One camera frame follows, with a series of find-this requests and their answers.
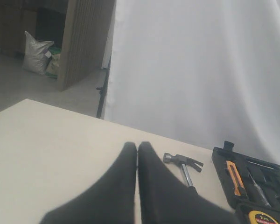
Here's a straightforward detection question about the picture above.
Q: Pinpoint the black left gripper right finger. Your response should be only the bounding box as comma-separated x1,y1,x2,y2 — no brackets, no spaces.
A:
138,142,239,224

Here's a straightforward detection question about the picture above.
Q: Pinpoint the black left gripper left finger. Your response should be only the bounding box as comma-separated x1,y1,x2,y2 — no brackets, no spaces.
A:
41,142,137,224

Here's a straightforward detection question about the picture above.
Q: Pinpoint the steel claw hammer black grip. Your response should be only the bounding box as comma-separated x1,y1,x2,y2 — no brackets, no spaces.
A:
162,153,203,193

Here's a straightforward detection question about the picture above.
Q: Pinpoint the black plastic tool case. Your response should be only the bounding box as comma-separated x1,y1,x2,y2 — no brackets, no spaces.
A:
212,141,280,224

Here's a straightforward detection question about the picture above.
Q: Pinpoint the orange utility knife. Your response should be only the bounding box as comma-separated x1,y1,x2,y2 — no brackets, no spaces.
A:
226,161,248,199

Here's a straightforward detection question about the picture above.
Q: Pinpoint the yellow black tape measure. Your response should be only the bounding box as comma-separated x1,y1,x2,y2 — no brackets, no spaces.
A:
248,210,278,224

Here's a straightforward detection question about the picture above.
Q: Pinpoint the clear tester screwdriver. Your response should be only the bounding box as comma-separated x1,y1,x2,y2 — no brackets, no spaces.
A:
249,172,271,207

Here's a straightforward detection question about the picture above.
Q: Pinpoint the black backdrop stand pole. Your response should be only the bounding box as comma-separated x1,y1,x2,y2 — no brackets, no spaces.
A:
96,59,111,119

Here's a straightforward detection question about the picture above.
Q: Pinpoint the white backdrop cloth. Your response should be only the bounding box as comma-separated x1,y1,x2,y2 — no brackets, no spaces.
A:
104,0,280,165

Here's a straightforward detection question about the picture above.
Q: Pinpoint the green printed bag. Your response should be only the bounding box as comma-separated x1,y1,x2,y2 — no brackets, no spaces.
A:
45,47,61,79

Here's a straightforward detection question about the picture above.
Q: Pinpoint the white woven sack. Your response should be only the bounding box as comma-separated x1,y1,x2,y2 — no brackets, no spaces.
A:
22,31,54,75

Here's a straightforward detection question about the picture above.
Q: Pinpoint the wooden ribbed panel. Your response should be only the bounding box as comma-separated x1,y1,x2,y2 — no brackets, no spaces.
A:
57,0,116,91

